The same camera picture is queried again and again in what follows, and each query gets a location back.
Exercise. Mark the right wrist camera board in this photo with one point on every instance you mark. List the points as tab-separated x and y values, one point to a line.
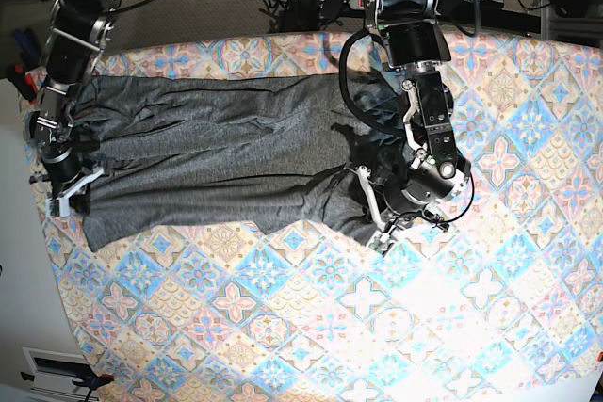
57	207

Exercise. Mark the grey t-shirt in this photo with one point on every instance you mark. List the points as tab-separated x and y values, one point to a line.
193	152

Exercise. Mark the red black clamp upper left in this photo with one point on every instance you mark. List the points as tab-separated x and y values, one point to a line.
22	81

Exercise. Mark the black orange clamp lower left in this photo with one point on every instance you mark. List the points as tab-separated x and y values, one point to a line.
92	382

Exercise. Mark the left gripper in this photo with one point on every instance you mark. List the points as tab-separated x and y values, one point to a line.
394	204

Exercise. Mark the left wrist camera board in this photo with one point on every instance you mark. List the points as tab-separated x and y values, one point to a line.
381	243

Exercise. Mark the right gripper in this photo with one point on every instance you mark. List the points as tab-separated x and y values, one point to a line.
70	177

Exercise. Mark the white tray lower left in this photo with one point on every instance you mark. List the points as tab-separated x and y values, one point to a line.
53	373

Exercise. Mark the white power strip red switch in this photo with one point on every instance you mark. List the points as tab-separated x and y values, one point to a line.
356	5

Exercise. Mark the patterned tile tablecloth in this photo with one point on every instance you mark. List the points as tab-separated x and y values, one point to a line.
509	299

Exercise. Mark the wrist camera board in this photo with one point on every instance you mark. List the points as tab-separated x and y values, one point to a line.
381	243
57	207

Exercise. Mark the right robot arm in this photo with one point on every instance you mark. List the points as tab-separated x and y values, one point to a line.
79	33

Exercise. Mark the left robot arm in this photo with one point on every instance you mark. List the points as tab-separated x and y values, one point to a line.
414	44

